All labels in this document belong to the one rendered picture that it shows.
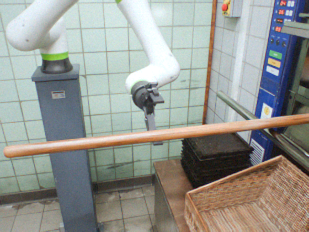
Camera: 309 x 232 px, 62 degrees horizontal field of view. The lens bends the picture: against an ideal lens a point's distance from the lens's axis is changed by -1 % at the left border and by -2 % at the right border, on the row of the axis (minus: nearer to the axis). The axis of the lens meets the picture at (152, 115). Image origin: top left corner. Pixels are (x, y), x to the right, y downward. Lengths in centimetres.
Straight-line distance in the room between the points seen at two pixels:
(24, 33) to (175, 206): 101
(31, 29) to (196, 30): 119
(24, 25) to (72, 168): 76
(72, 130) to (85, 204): 49
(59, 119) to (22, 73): 66
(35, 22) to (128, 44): 89
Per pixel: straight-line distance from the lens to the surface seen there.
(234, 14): 166
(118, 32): 182
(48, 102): 131
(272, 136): 81
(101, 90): 191
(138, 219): 210
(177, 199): 140
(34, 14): 107
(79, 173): 150
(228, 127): 74
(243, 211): 139
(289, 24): 112
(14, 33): 114
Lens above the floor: 153
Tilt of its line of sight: 25 degrees down
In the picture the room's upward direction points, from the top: straight up
